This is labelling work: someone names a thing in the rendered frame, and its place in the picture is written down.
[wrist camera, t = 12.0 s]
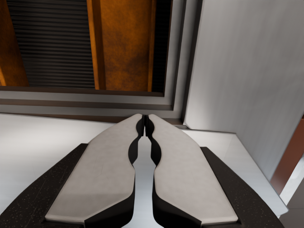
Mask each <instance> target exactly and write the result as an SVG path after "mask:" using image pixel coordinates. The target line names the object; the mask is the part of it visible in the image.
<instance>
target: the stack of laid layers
mask: <svg viewBox="0 0 304 228"><path fill-rule="evenodd" d="M202 2H203V0H171V11H170V22H169V33H168V43H167V54H166V69H165V79H164V90H163V92H146V91H124V90H91V89H68V88H46V87H23V86H0V113H9V114H24V115H35V116H46V117H56V118H67V119H82V120H93V121H103V122H114V123H119V122H121V121H123V120H125V119H127V118H129V117H131V116H133V115H135V114H142V115H149V114H154V115H156V116H158V117H159V118H161V119H163V120H165V121H167V122H168V123H170V124H172V125H173V126H175V127H177V128H185V129H189V128H188V127H187V125H186V124H185V123H184V119H185V111H186V105H187V99H188V93H189V86H190V79H191V73H192V66H193V60H194V54H195V46H196V40H197V34H198V28H199V22H200V14H201V8H202Z"/></svg>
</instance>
